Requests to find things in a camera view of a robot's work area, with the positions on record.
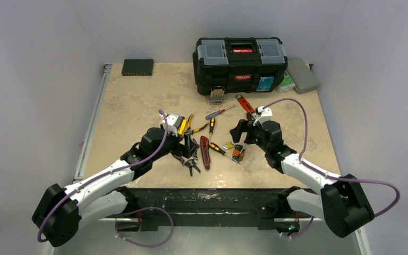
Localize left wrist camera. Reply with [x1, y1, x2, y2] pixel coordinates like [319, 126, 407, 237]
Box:
[161, 113, 184, 137]

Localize grey plastic case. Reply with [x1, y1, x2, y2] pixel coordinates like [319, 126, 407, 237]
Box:
[287, 58, 320, 94]

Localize green white small box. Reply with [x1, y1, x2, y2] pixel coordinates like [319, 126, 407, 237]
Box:
[276, 71, 295, 94]

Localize black plastic toolbox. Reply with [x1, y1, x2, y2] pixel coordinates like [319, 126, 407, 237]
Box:
[192, 37, 288, 96]

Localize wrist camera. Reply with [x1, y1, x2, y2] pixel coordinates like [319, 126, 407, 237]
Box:
[161, 113, 184, 137]
[253, 106, 273, 126]

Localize black network switch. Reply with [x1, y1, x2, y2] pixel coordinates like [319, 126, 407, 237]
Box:
[121, 59, 154, 76]

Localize yellow handled pliers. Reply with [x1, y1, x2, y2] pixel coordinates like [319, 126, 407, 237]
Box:
[178, 113, 209, 135]

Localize yellow hex key set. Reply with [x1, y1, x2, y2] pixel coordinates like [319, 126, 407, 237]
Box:
[222, 141, 235, 150]

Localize red black utility knife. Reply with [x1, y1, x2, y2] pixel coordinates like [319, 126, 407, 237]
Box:
[200, 135, 211, 170]

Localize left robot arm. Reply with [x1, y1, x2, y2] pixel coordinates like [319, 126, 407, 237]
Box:
[31, 126, 200, 247]

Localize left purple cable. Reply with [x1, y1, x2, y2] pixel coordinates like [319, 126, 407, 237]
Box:
[37, 109, 169, 243]

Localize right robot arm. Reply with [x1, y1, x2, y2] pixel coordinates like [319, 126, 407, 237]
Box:
[230, 120, 375, 238]

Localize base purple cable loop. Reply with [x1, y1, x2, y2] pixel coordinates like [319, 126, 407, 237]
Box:
[115, 206, 174, 248]

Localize blue red screwdriver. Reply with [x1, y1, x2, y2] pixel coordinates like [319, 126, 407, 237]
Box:
[205, 105, 235, 120]

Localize aluminium frame rail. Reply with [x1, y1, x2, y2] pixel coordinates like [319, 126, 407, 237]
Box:
[72, 64, 113, 184]

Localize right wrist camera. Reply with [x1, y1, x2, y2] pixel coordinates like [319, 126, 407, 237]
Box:
[253, 106, 273, 126]

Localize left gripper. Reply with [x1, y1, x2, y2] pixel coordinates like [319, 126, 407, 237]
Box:
[150, 125, 198, 162]

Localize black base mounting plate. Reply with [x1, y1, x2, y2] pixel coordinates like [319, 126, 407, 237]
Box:
[116, 188, 310, 233]

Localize orange hex key set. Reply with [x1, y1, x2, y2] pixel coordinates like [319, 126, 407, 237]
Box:
[232, 144, 245, 163]

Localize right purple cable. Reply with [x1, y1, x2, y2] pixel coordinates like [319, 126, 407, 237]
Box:
[262, 98, 401, 219]

